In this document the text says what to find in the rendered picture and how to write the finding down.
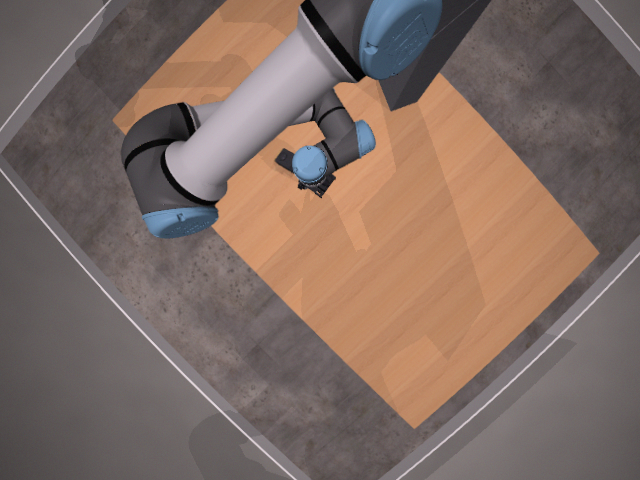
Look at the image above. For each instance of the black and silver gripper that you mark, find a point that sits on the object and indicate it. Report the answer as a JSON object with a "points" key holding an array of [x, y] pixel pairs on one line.
{"points": [[323, 185]]}

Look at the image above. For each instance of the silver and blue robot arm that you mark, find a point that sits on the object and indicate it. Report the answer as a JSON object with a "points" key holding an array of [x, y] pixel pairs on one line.
{"points": [[349, 39]]}

